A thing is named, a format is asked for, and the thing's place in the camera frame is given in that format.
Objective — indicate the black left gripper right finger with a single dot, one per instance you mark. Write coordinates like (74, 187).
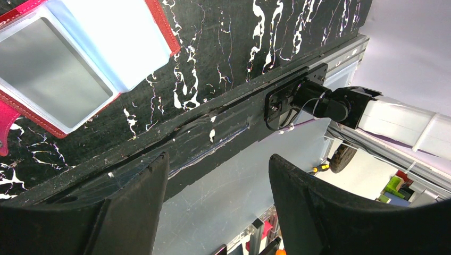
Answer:
(317, 217)

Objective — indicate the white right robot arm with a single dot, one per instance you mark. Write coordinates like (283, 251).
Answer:
(412, 127)

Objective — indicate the red card holder wallet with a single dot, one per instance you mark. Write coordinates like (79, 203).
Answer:
(124, 41)

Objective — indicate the aluminium frame rail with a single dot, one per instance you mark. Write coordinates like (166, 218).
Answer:
(204, 144)

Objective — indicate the yellow handled screwdriver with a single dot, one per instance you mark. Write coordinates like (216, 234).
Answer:
(320, 168)

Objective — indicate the black caster wheel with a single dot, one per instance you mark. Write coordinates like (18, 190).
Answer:
(341, 158)

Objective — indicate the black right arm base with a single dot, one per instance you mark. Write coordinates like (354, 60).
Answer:
(300, 91)

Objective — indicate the thin credit card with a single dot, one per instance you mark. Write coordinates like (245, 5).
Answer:
(41, 68)

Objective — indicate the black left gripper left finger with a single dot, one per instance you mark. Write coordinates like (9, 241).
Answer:
(116, 215)

